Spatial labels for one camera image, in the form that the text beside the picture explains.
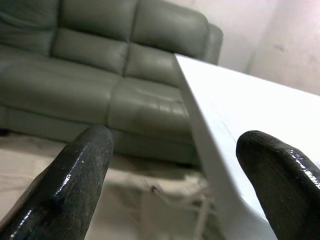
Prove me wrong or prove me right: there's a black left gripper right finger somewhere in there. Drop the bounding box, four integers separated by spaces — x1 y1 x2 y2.
235 130 320 240

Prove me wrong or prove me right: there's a grey-green leather sofa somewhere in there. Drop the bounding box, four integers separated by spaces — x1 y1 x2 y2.
0 0 224 169

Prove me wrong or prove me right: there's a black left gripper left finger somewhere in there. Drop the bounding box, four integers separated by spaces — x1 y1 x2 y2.
0 124 114 240

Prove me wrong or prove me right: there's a white plastic folding table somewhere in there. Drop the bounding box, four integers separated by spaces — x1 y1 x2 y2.
174 53 320 240

